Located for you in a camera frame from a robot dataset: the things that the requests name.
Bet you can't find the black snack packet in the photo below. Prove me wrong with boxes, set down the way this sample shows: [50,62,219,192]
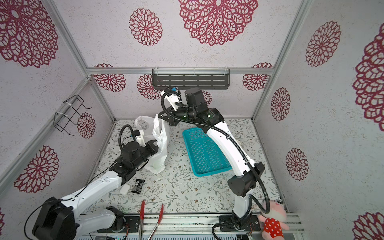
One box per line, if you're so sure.
[131,179,145,194]

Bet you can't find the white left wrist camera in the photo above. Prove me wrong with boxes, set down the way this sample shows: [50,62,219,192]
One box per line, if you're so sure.
[132,130,145,147]

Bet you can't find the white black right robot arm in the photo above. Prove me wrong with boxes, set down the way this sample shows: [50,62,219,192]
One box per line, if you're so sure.
[160,88,270,219]

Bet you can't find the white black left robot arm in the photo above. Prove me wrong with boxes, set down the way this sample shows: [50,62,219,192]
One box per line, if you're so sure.
[32,140,159,240]

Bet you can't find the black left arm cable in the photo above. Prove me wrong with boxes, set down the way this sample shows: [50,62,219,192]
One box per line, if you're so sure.
[23,124,151,240]

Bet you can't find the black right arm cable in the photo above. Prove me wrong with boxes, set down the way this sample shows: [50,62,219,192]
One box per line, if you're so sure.
[160,89,271,240]

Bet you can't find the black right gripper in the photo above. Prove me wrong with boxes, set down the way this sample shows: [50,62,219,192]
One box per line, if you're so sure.
[159,104,200,128]

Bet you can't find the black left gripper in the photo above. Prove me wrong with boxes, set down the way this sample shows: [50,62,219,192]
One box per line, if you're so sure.
[133,138,161,170]

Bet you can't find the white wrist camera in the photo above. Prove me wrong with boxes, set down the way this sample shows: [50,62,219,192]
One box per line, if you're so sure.
[132,130,145,147]
[161,87,183,111]

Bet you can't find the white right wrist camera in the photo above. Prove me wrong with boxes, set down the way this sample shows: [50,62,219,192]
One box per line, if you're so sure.
[161,87,183,111]

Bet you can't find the white earbuds case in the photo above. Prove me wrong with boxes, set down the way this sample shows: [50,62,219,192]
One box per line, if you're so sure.
[120,184,131,196]

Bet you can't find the dark grey wall shelf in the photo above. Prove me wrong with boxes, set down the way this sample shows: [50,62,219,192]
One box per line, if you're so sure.
[152,68,231,90]

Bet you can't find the red handled tongs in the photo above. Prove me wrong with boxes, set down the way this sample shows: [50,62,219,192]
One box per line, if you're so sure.
[137,199,165,240]

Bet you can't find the black wire wall rack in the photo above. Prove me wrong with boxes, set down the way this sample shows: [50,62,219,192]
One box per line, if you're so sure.
[53,94,91,136]

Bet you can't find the white plastic bag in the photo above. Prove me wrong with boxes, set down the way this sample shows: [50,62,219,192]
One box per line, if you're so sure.
[135,115,170,175]

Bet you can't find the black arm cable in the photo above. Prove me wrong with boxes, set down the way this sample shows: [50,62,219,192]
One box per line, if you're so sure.
[160,89,271,240]
[23,124,151,240]

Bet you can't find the pink plush toy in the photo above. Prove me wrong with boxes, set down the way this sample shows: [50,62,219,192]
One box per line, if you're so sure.
[258,201,290,240]

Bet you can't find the teal plastic basket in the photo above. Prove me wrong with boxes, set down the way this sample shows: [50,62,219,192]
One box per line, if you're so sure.
[183,128,232,177]

